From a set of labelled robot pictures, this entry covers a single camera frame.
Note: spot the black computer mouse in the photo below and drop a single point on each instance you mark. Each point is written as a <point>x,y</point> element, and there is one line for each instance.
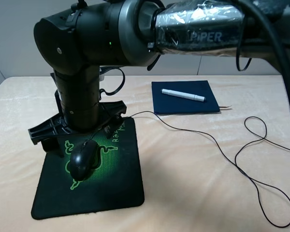
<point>82,158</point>

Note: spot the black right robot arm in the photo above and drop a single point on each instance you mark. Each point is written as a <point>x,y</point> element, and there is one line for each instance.
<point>83,41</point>

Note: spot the white marker pen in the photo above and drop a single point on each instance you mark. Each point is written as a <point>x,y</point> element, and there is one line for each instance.
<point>183,95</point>

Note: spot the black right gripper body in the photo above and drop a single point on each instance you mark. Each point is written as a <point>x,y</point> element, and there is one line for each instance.
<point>87,121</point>

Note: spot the cream tablecloth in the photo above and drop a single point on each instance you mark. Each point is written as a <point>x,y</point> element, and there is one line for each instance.
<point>226,172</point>

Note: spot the black green snake mouse pad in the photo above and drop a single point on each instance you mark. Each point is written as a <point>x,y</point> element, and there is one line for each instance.
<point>114,183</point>

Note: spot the dark blue notebook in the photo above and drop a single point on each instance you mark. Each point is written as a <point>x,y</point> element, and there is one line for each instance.
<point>170,105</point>

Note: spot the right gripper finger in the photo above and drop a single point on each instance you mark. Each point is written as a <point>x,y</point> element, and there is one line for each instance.
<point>112,126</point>
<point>51,145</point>

